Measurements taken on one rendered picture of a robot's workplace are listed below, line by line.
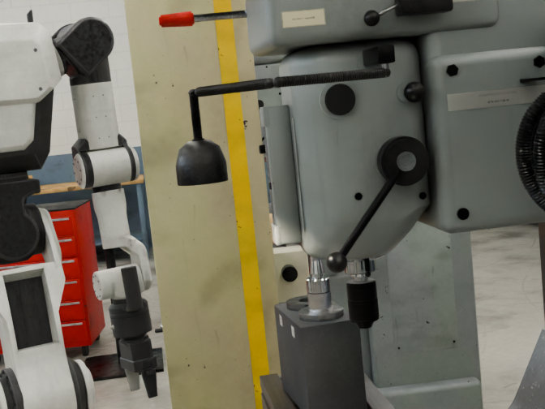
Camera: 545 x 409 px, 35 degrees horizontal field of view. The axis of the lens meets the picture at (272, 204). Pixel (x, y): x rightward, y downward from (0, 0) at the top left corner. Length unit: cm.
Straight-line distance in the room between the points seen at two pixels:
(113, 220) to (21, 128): 29
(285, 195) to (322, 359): 49
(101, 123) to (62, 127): 842
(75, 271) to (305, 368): 426
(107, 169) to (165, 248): 118
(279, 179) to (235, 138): 174
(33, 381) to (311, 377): 55
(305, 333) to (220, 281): 144
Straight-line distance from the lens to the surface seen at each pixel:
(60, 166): 1037
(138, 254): 197
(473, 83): 128
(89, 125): 194
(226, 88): 117
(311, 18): 122
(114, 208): 195
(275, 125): 131
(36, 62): 184
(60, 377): 183
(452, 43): 128
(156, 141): 304
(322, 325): 170
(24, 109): 184
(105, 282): 195
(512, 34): 132
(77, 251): 585
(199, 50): 305
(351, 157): 125
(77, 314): 593
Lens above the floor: 156
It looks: 7 degrees down
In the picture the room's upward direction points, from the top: 6 degrees counter-clockwise
